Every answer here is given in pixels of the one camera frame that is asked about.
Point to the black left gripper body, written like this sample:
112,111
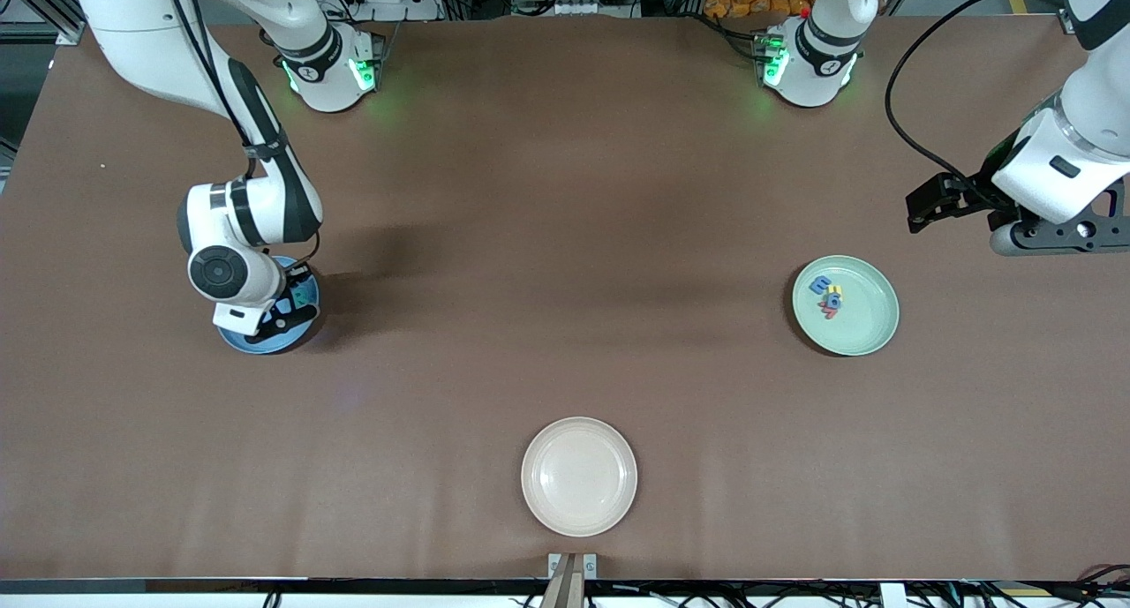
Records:
974,194

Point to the teal letter R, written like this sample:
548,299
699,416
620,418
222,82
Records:
304,296

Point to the blue letter e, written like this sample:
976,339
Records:
820,284

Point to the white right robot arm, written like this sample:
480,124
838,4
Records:
132,26

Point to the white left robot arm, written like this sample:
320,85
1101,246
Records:
1086,149

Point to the blue plate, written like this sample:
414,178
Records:
278,349

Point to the green plate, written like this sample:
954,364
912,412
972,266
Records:
870,326

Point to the beige plate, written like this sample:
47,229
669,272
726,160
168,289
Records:
579,476

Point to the aluminium frame profile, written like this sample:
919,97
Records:
64,34

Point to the metal table edge bracket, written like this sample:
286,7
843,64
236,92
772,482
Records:
556,562

